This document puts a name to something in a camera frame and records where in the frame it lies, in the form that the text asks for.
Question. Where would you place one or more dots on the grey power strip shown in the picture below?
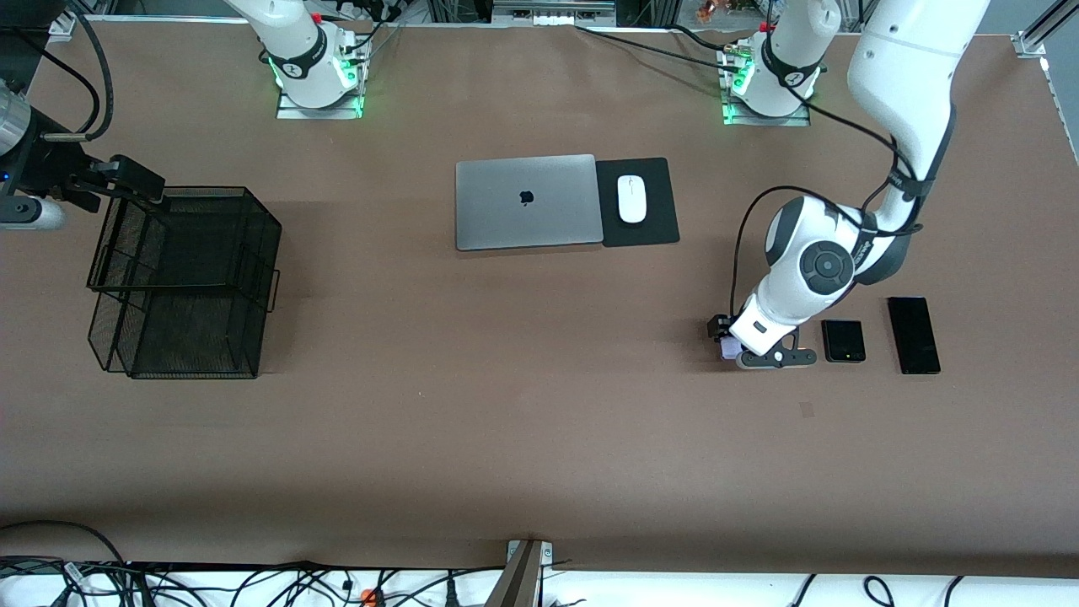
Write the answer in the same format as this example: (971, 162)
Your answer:
(552, 13)

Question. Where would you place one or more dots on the grey aluminium frame post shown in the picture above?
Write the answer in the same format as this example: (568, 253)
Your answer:
(523, 582)

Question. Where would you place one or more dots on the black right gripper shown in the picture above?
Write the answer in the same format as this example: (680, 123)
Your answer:
(52, 165)

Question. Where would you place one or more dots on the black mouse pad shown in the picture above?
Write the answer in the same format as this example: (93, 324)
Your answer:
(662, 219)

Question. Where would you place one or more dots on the black mesh two-tier tray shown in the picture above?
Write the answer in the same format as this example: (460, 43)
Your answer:
(194, 253)

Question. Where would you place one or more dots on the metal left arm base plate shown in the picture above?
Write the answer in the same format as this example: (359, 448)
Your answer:
(735, 121)

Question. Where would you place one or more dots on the white computer mouse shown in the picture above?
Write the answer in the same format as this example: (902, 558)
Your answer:
(632, 199)

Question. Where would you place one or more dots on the long aluminium frame profile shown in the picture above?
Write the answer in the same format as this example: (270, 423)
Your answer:
(1030, 42)

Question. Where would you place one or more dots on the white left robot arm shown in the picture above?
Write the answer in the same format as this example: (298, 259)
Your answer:
(910, 67)

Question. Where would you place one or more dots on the black slab smartphone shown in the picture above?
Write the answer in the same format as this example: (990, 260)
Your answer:
(914, 335)

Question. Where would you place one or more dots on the black flip phone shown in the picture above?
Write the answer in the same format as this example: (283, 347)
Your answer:
(843, 341)

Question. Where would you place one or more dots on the small aluminium corner bracket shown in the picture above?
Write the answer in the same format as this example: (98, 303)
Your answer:
(61, 29)

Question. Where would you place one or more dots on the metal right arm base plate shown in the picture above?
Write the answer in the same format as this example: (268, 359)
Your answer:
(291, 113)

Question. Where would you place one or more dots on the lavender flip phone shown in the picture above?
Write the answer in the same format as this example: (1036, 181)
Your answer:
(727, 347)

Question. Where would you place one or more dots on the silver closed laptop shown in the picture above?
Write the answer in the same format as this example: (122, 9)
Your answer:
(506, 219)

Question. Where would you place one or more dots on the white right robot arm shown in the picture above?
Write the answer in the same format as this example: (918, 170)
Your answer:
(299, 51)

